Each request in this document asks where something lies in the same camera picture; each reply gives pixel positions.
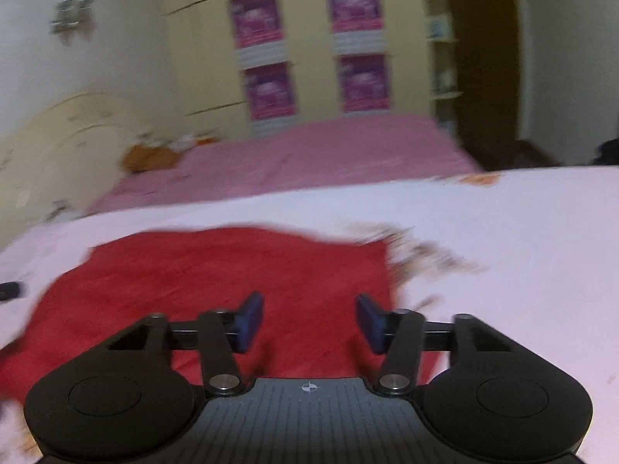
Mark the floral white bed sheet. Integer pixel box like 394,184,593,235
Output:
1,167,618,463

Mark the lower right purple poster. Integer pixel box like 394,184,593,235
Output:
338,53,392,113

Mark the silver wall lamp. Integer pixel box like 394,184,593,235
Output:
49,0,93,35

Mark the brown wooden door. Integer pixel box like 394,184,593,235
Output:
449,0,520,170

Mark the upper right purple poster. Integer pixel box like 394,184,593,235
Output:
327,0,383,32

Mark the pink checkered bed sheet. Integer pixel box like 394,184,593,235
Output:
87,114,480,215

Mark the cream yellow wardrobe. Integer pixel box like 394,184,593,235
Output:
161,0,432,140

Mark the lower left purple poster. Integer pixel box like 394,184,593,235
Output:
243,62,297,121

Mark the upper left purple poster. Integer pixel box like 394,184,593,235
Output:
229,0,283,49

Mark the cream open corner shelf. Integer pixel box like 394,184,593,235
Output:
424,0,463,138

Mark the cream round headboard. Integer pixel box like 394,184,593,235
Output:
1,93,151,246

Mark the red down jacket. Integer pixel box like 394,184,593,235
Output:
1,227,403,400

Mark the dark wooden chair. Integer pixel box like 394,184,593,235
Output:
593,138,619,165

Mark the purple poster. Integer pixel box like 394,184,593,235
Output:
229,0,283,49
338,53,392,113
327,0,383,32
243,62,297,121

